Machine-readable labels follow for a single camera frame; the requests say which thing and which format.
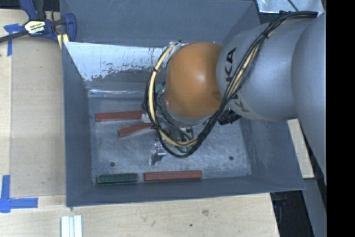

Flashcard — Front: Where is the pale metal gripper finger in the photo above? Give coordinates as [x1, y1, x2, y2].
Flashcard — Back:
[158, 142, 168, 160]
[149, 143, 160, 167]

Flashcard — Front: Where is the red-brown flat block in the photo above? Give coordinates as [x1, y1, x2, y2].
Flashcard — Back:
[94, 110, 146, 123]
[117, 122, 154, 138]
[143, 170, 203, 183]

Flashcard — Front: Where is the dark green flat block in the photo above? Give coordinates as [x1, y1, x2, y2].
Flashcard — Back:
[97, 173, 139, 185]

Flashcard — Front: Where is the pale wood flat board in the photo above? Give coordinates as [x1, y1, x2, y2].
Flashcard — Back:
[9, 36, 67, 199]

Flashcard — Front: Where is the grey metal bin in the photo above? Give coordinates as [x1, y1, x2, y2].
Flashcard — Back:
[58, 0, 306, 208]

